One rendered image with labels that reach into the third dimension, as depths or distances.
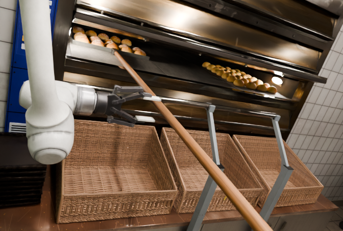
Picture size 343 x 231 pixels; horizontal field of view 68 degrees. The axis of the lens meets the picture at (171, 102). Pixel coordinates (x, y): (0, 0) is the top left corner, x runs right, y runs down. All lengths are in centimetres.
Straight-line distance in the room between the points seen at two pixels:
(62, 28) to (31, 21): 75
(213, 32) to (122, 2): 57
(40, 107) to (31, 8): 22
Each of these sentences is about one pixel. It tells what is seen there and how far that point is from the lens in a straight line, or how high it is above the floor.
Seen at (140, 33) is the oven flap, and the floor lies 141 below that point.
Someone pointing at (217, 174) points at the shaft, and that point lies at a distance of 66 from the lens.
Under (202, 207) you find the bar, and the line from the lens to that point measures 135.
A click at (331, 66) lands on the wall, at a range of 247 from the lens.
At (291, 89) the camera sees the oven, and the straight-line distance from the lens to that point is 242.
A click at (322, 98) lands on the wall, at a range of 255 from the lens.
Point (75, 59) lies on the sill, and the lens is 144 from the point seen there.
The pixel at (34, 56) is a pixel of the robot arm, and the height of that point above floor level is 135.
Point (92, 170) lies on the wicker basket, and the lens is 158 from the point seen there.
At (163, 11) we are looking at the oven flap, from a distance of 149.
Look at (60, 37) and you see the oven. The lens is 141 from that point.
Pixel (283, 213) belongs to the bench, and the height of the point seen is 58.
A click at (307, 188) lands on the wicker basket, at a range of 205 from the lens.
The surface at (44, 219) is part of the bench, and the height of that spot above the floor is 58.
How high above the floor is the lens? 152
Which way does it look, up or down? 17 degrees down
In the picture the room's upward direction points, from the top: 17 degrees clockwise
